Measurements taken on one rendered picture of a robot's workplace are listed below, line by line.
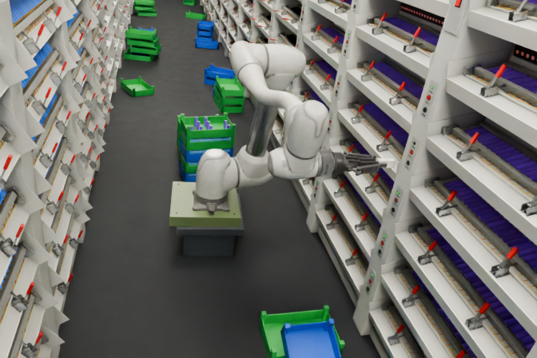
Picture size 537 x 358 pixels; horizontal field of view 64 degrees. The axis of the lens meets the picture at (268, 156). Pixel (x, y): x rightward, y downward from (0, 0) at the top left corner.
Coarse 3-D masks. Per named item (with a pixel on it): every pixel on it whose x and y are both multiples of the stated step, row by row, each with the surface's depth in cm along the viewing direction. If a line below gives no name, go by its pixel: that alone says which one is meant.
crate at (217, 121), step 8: (184, 120) 271; (192, 120) 274; (200, 120) 276; (208, 120) 278; (216, 120) 281; (224, 120) 281; (184, 128) 263; (216, 128) 275; (232, 128) 266; (192, 136) 258; (200, 136) 260; (208, 136) 262; (216, 136) 264; (224, 136) 266; (232, 136) 268
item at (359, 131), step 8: (360, 96) 209; (344, 104) 209; (352, 104) 208; (360, 104) 211; (344, 112) 207; (344, 120) 203; (352, 128) 194; (360, 128) 191; (360, 136) 187; (368, 136) 185; (368, 144) 179; (376, 144) 178; (368, 152) 182; (376, 152) 173; (384, 152) 172; (384, 168) 168; (392, 168) 162; (392, 176) 163
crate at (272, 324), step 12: (264, 312) 180; (288, 312) 184; (300, 312) 186; (312, 312) 188; (324, 312) 187; (264, 324) 182; (276, 324) 184; (264, 336) 175; (276, 336) 179; (336, 336) 178; (276, 348) 174
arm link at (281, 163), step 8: (272, 152) 136; (280, 152) 135; (288, 152) 133; (272, 160) 135; (280, 160) 134; (288, 160) 133; (296, 160) 132; (304, 160) 132; (312, 160) 134; (272, 168) 135; (280, 168) 134; (288, 168) 134; (296, 168) 134; (304, 168) 135; (312, 168) 136; (280, 176) 136; (288, 176) 136; (296, 176) 137; (304, 176) 138; (312, 176) 140
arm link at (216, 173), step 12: (204, 156) 204; (216, 156) 201; (228, 156) 206; (204, 168) 202; (216, 168) 200; (228, 168) 204; (204, 180) 203; (216, 180) 202; (228, 180) 205; (204, 192) 205; (216, 192) 205
